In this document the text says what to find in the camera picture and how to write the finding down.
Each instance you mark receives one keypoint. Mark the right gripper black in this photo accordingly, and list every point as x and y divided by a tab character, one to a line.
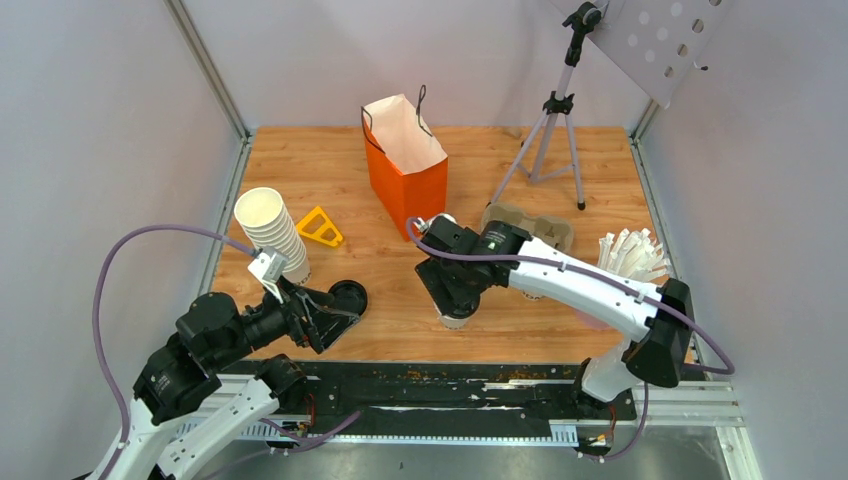
434	273

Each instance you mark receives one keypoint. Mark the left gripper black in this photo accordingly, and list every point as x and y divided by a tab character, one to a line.
323	326

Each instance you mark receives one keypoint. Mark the black coffee cup lid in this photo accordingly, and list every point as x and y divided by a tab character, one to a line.
349	296

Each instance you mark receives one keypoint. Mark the white paper coffee cup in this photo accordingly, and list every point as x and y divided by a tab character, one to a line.
456	319

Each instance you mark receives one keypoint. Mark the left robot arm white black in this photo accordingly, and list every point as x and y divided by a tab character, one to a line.
210	337

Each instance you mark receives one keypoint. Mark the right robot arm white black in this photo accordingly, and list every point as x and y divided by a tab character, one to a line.
651	318

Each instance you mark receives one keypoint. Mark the yellow triangular plastic piece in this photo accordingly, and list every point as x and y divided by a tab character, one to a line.
317	226

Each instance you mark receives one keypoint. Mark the brown cardboard cup carrier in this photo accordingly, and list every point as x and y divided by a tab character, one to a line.
555	231

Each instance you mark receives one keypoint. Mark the stack of white paper cups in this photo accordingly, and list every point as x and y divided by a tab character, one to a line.
263	216

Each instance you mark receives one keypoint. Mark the orange paper bag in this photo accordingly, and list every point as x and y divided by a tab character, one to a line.
407	165

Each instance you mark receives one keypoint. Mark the pink holder with white straws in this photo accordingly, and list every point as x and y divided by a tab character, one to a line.
635	255

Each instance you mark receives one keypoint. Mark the perforated grey metal panel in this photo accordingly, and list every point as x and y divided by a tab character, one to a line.
655	43

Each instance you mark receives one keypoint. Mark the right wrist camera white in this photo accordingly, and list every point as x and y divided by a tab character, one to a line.
442	219

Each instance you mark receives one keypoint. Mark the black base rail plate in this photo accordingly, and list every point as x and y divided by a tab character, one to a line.
446	401

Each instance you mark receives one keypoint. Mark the silver camera tripod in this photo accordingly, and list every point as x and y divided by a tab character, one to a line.
532	154

